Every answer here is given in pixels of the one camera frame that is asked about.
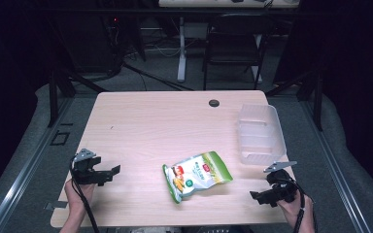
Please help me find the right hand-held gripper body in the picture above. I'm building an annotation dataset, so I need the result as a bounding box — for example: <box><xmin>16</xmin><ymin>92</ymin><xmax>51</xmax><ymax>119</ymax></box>
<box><xmin>262</xmin><ymin>160</ymin><xmax>300</xmax><ymax>204</ymax></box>

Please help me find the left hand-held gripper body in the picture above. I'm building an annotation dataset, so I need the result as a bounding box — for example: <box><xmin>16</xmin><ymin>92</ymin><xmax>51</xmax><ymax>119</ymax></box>
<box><xmin>71</xmin><ymin>148</ymin><xmax>113</xmax><ymax>187</ymax></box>

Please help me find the clear plastic storage box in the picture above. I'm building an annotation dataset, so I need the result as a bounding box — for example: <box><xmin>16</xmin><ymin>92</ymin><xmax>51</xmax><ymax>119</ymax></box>
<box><xmin>237</xmin><ymin>103</ymin><xmax>288</xmax><ymax>166</ymax></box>

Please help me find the green and white snack bag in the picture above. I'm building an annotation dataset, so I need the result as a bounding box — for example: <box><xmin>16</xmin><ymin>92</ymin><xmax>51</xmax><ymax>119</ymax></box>
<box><xmin>161</xmin><ymin>150</ymin><xmax>234</xmax><ymax>205</ymax></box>

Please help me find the person's left hand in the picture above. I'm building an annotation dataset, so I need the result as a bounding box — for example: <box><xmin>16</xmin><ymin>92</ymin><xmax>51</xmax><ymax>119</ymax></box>
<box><xmin>63</xmin><ymin>179</ymin><xmax>96</xmax><ymax>216</ymax></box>

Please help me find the person's right hand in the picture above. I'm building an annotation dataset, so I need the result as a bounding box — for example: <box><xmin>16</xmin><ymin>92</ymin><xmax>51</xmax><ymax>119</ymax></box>
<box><xmin>276</xmin><ymin>189</ymin><xmax>316</xmax><ymax>229</ymax></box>

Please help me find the dark computer tower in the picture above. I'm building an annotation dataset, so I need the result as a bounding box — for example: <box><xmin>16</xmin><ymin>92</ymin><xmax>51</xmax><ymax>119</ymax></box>
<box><xmin>72</xmin><ymin>14</ymin><xmax>125</xmax><ymax>75</ymax></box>

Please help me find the white desk leg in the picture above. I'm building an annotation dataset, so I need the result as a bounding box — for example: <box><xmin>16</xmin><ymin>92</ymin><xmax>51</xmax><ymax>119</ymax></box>
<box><xmin>176</xmin><ymin>16</ymin><xmax>188</xmax><ymax>83</ymax></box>

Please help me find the black chair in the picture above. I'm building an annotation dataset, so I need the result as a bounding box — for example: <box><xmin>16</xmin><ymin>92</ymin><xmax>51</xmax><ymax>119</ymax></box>
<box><xmin>201</xmin><ymin>13</ymin><xmax>269</xmax><ymax>92</ymax></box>

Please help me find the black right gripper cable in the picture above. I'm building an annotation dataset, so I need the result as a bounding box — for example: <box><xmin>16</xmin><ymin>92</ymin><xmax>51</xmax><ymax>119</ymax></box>
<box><xmin>285</xmin><ymin>177</ymin><xmax>319</xmax><ymax>233</ymax></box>

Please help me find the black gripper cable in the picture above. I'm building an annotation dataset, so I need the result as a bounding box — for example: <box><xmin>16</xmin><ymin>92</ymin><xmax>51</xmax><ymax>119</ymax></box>
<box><xmin>285</xmin><ymin>177</ymin><xmax>319</xmax><ymax>233</ymax></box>
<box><xmin>69</xmin><ymin>156</ymin><xmax>101</xmax><ymax>233</ymax></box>

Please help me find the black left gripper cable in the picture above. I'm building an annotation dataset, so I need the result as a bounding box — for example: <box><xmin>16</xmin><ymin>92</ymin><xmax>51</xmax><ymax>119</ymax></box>
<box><xmin>69</xmin><ymin>156</ymin><xmax>101</xmax><ymax>233</ymax></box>

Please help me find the aluminium floor rail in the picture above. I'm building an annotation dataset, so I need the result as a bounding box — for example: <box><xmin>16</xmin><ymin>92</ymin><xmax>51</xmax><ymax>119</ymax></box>
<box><xmin>299</xmin><ymin>96</ymin><xmax>373</xmax><ymax>233</ymax></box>
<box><xmin>0</xmin><ymin>96</ymin><xmax>76</xmax><ymax>233</ymax></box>

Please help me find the black metal stand frame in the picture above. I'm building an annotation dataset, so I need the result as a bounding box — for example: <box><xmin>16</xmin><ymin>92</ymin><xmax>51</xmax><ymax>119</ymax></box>
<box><xmin>46</xmin><ymin>57</ymin><xmax>109</xmax><ymax>129</ymax></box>
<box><xmin>264</xmin><ymin>66</ymin><xmax>325</xmax><ymax>133</ymax></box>

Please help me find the black floor cable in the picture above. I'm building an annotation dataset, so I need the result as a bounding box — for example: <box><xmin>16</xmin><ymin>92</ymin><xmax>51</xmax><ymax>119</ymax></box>
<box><xmin>121</xmin><ymin>61</ymin><xmax>196</xmax><ymax>92</ymax></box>

